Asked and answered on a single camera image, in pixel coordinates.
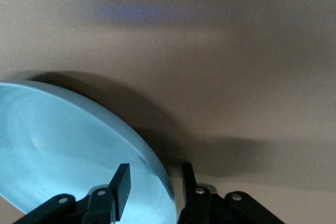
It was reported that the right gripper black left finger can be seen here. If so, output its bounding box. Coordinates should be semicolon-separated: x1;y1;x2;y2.
13;163;131;224

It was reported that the blue plate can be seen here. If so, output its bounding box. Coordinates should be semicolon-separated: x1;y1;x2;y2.
0;81;176;224

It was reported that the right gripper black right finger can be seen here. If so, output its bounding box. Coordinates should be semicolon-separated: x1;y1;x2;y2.
178;161;286;224

